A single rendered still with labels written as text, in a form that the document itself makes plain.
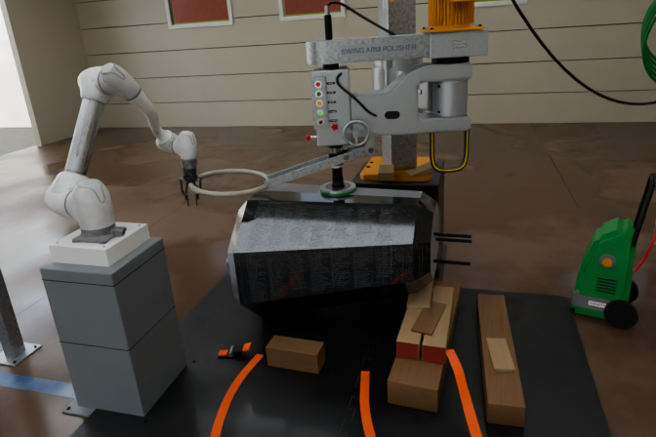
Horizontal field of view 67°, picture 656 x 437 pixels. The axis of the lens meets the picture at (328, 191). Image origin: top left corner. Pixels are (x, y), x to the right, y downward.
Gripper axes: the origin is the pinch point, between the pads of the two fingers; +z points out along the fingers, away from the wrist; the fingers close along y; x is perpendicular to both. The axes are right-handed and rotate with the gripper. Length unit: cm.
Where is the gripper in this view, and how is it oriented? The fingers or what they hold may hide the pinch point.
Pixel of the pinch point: (192, 199)
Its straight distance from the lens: 305.1
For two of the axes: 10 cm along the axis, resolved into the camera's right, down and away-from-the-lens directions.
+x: -2.4, -3.2, 9.2
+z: -0.1, 9.4, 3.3
